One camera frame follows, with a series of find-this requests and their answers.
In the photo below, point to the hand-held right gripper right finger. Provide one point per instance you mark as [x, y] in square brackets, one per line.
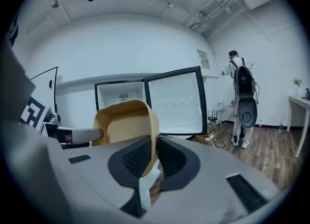
[175, 162]

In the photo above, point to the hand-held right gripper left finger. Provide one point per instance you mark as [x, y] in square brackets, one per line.
[135, 160]

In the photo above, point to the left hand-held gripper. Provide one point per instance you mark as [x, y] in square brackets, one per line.
[34, 112]

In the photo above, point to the beige plastic container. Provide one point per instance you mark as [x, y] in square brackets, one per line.
[126, 123]

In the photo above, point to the white mini fridge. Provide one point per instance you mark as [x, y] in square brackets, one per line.
[174, 101]

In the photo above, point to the white power strip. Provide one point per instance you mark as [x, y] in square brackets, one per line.
[208, 137]

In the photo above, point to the black router with antennas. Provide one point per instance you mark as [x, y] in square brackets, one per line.
[212, 117]

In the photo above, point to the black-framed white board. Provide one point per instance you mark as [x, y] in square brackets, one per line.
[43, 89]

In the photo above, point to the black backpack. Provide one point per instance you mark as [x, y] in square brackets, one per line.
[245, 97]

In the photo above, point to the clear plastic bottle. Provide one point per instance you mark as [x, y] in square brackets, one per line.
[281, 127]

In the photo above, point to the white table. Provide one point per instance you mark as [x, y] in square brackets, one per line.
[299, 104]

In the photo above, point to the small potted plant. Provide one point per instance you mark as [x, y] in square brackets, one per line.
[297, 84]

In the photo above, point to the dark device on table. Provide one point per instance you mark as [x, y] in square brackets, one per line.
[306, 94]

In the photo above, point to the white ceiling pipes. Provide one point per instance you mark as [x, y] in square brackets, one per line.
[213, 9]

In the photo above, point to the wall poster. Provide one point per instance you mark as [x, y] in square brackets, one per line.
[204, 59]

